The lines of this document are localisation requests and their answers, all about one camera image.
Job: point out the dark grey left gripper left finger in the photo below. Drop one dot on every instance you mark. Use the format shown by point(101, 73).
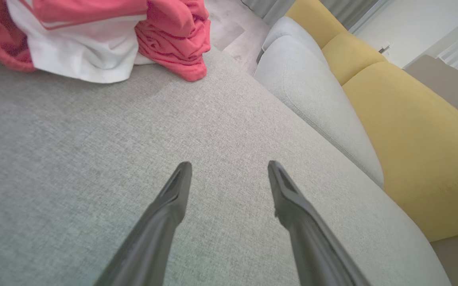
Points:
point(153, 238)

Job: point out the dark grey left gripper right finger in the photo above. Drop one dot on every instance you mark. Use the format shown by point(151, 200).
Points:
point(312, 246)

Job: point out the red white basketball jersey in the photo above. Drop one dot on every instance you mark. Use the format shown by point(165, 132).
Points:
point(78, 47)

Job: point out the large grey fabric sofa ottoman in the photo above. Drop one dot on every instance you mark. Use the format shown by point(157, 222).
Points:
point(94, 159)

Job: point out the long grey sofa seat cushion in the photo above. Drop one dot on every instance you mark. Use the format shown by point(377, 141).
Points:
point(316, 103)

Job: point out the wide yellow sofa backrest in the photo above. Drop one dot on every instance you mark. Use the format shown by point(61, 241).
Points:
point(420, 151)

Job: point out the narrow yellow sofa backrest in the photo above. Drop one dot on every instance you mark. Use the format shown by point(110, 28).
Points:
point(352, 55)
point(312, 16)

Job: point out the short grey sofa seat cushion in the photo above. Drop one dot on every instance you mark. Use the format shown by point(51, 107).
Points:
point(292, 29)

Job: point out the white slatted blind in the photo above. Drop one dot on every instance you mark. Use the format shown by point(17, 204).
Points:
point(455, 55)

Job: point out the grey pleated curtain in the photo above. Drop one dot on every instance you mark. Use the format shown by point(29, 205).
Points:
point(348, 10)

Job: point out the beige upholstered wall panel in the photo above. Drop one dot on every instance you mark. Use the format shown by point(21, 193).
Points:
point(447, 85)

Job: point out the white wall socket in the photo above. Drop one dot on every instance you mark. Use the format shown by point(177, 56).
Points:
point(385, 47)

